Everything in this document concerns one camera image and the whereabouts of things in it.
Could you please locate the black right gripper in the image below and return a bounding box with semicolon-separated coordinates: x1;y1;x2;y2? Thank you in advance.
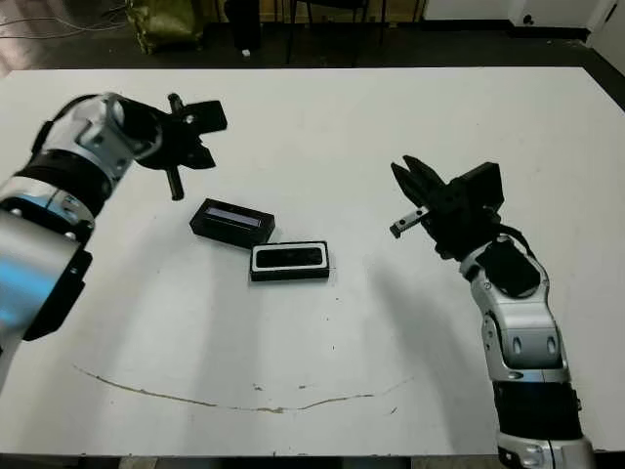
390;154;504;261

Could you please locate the black chair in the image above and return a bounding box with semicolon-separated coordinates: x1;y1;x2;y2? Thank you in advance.
287;0;387;67

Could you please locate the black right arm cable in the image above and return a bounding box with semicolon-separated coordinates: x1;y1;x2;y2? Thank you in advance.
487;204;534;248

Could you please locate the thin white floor cable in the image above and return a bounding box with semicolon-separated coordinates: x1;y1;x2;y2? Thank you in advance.
0;9;129;31

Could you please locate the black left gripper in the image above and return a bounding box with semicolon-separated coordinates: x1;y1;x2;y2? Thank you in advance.
134;92;217;201

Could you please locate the black box lid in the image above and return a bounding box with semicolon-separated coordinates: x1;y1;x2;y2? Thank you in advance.
188;197;276;251

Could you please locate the black box with white insert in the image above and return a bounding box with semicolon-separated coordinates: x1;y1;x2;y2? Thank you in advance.
248;240;329;283

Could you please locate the black upright bin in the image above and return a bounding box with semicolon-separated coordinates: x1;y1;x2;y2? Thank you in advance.
232;0;263;50

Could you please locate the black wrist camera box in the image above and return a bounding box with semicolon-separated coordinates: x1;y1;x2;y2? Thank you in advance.
183;100;229;136
448;163;505;211

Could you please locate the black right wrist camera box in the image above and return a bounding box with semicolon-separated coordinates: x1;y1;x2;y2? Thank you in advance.
448;163;505;211

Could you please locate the olive gold bag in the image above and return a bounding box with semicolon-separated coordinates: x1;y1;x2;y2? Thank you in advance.
124;0;204;56

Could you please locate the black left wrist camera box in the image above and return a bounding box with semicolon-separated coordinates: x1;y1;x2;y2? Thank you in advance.
183;100;229;136

